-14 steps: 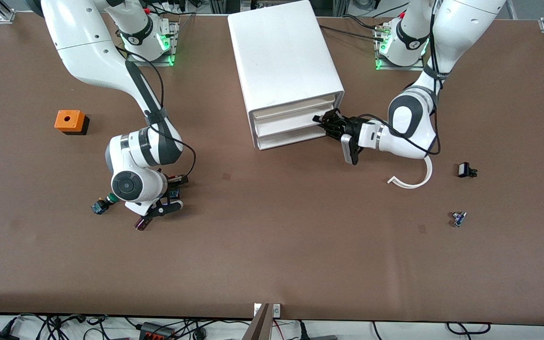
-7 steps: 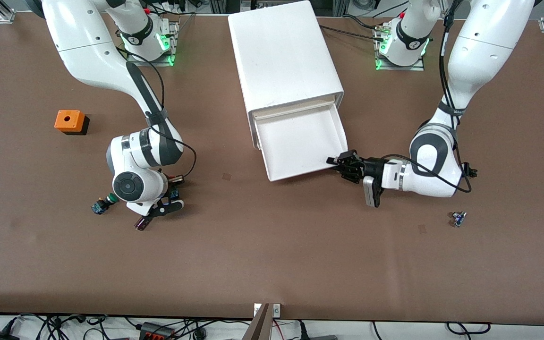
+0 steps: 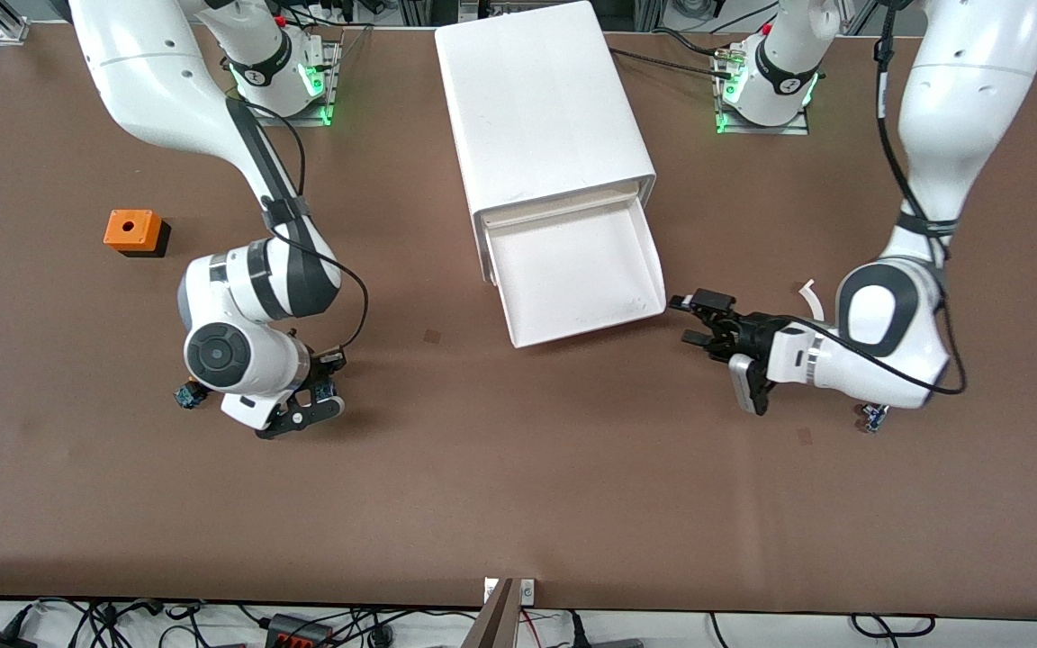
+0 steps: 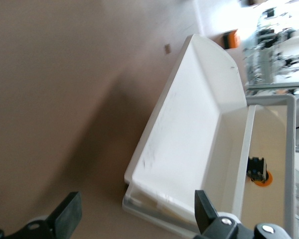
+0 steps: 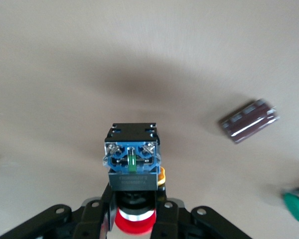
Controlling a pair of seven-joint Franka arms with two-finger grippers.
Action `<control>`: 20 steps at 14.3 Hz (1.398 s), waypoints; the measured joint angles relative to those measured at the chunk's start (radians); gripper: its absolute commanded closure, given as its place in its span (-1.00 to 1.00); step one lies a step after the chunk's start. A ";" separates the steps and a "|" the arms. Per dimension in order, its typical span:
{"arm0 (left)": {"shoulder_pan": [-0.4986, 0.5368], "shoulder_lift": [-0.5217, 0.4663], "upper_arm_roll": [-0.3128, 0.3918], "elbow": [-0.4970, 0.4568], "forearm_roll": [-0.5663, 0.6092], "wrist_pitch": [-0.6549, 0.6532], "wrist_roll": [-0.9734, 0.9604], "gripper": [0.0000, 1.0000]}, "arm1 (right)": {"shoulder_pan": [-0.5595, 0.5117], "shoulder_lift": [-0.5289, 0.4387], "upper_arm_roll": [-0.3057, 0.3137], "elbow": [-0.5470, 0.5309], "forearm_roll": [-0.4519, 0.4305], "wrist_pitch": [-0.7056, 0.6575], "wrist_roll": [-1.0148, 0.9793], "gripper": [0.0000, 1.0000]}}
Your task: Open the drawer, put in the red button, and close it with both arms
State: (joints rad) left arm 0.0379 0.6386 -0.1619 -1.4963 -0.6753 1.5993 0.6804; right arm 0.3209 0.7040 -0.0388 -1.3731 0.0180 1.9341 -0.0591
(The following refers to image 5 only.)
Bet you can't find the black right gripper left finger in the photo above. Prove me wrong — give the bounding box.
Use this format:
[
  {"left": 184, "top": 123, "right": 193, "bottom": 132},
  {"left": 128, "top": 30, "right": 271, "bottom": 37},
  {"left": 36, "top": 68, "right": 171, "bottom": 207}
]
[{"left": 74, "top": 183, "right": 115, "bottom": 239}]

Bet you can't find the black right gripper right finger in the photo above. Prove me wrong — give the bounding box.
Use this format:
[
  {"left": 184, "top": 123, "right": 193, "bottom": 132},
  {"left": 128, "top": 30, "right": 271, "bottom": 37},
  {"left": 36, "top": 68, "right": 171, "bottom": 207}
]
[{"left": 150, "top": 186, "right": 185, "bottom": 239}]

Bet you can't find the red push button switch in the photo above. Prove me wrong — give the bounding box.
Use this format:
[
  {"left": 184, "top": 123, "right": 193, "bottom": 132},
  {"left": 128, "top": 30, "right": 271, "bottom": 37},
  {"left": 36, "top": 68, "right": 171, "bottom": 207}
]
[{"left": 102, "top": 121, "right": 167, "bottom": 236}]

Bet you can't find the dark maroon cylindrical capacitor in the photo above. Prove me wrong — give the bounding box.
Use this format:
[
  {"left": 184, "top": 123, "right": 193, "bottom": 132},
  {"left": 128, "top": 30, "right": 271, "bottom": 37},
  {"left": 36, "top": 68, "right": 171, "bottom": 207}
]
[{"left": 218, "top": 98, "right": 281, "bottom": 144}]

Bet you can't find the green push button switch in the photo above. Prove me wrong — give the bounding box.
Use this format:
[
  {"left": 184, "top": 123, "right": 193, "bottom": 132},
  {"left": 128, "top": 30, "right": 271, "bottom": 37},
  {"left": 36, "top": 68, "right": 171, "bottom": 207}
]
[{"left": 281, "top": 185, "right": 299, "bottom": 225}]

